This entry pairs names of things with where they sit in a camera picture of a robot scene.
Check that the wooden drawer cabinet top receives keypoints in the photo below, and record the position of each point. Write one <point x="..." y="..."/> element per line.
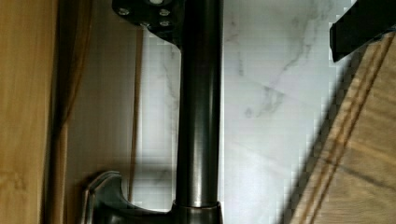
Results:
<point x="66" y="104"/>

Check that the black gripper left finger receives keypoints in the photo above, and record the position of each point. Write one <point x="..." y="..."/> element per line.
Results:
<point x="163" y="18"/>

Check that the large wooden cutting board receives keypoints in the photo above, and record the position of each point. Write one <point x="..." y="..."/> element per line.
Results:
<point x="350" y="176"/>

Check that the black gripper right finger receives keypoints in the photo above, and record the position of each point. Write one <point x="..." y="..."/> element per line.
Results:
<point x="366" y="21"/>

